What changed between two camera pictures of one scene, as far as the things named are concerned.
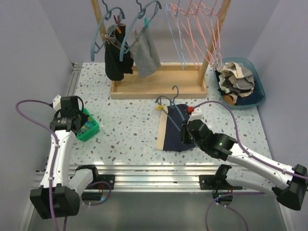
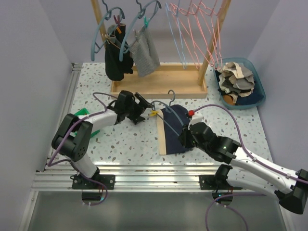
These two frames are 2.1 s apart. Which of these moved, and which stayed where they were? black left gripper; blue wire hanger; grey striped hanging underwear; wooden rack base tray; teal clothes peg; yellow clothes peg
Moved: yellow clothes peg; black left gripper
Stayed: wooden rack base tray; teal clothes peg; blue wire hanger; grey striped hanging underwear
